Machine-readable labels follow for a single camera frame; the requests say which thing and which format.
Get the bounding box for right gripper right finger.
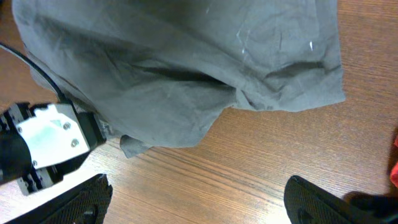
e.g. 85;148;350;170
284;175;397;224

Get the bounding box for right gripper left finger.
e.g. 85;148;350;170
7;174;113;224

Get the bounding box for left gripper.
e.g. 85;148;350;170
1;103;106;196

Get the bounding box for grey shorts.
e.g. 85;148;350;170
12;0;345;157

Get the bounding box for red shirt with white print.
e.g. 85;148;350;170
389;138;397;187

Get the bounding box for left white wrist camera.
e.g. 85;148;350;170
16;104;90;169

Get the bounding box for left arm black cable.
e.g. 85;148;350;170
0;42;71;103

